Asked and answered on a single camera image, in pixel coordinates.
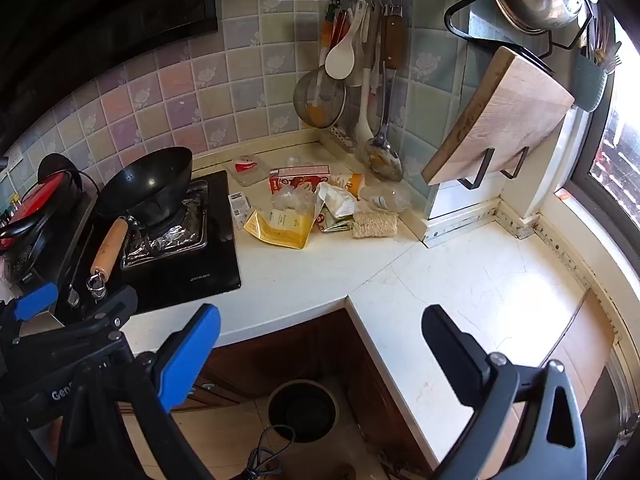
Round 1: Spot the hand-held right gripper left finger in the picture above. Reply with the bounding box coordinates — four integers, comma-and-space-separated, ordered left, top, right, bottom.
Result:
57, 304, 222, 480

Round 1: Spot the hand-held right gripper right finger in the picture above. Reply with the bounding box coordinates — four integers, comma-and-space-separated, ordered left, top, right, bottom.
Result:
421, 304, 588, 480

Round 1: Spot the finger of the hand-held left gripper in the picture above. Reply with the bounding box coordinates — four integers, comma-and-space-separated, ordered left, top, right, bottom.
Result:
60, 285, 139, 346
0, 282, 59, 343

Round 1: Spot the black trash bin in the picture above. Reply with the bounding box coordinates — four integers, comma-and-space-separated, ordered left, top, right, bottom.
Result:
266, 379, 341, 443

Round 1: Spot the yellow plastic bag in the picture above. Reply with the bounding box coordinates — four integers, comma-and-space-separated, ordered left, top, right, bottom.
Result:
243, 208, 318, 251

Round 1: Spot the dry noodle block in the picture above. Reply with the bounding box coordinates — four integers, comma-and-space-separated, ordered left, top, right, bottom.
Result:
351, 211, 399, 239

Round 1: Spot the small white card box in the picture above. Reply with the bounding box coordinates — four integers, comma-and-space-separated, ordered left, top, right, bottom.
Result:
228, 192, 253, 228

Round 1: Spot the clear plastic bottle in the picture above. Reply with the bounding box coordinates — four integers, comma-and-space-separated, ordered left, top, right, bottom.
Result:
360, 182, 412, 212

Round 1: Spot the clear plastic bag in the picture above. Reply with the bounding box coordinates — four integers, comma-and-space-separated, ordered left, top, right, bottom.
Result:
271, 187, 318, 216

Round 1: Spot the white and green tissue packet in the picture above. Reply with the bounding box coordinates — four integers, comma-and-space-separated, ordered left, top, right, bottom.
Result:
314, 181, 361, 233

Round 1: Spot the clear plastic container red label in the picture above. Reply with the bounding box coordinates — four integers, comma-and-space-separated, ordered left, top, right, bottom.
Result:
230, 155, 271, 187

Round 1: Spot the orange and white paper cup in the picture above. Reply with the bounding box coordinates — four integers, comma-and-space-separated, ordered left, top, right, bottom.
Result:
330, 172, 367, 198

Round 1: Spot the red milk carton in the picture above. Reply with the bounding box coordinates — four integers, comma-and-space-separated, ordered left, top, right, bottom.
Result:
268, 164, 332, 196

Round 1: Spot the aluminium foil burner liner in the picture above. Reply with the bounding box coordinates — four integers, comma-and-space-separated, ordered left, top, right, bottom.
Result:
120, 180, 210, 271

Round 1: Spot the wooden kitchen cabinet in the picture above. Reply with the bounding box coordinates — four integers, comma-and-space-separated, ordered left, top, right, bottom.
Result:
117, 307, 436, 480

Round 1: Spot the black glass gas stove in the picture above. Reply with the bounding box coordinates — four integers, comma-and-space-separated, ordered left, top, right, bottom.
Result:
55, 170, 242, 318

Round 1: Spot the red and black cooker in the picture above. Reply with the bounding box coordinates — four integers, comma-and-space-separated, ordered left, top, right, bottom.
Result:
0, 152, 98, 286

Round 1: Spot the steel sink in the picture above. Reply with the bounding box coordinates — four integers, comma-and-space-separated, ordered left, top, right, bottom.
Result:
580, 350, 640, 480

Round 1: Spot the perforated metal holder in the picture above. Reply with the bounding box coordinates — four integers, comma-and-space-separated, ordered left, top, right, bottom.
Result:
327, 127, 357, 155

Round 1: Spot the wooden cutting board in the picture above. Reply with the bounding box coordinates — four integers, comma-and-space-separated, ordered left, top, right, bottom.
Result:
421, 45, 576, 187

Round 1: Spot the window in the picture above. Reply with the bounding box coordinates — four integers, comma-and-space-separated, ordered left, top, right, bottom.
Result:
552, 10, 640, 281

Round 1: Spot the metal mesh strainer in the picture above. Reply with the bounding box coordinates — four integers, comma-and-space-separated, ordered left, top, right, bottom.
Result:
292, 65, 348, 130

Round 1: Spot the black range hood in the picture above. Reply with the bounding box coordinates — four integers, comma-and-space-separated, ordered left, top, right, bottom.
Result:
0, 0, 219, 156

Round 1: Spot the green utensil holder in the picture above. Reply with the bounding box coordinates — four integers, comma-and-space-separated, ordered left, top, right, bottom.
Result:
572, 50, 613, 113

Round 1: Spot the white rice spoon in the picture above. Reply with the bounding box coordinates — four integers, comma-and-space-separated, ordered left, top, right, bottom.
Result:
325, 0, 369, 81

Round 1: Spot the black cable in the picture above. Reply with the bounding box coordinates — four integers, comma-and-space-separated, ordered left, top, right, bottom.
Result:
240, 425, 296, 480

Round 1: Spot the black wok with wooden handle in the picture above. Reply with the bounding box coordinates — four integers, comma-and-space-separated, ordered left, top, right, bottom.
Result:
89, 146, 194, 301

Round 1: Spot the black wire holder rack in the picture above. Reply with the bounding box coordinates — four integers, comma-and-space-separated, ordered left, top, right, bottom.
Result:
442, 0, 601, 191

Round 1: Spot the metal ladle wooden handle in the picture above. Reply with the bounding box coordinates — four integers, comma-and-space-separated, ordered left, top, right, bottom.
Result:
366, 5, 406, 183

